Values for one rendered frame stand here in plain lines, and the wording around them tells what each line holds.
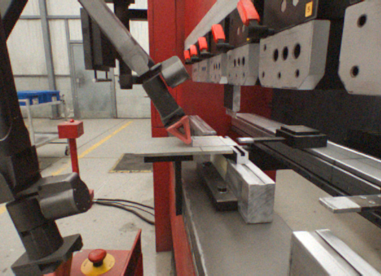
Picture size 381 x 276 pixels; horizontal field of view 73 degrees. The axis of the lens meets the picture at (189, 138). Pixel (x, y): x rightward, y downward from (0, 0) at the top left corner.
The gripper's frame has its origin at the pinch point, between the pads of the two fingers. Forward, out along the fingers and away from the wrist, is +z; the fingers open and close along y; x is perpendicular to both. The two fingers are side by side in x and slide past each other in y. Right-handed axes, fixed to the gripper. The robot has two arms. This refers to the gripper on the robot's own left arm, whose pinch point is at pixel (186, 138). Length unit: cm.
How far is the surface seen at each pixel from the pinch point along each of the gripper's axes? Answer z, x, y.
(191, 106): 6, -12, 86
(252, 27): -17.7, -17.0, -34.6
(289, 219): 139, -37, 117
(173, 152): -0.7, 4.9, -7.8
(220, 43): -18.1, -18.0, -13.4
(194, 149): 2.1, -0.1, -6.4
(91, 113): -39, 213, 732
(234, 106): -1.6, -15.9, -3.9
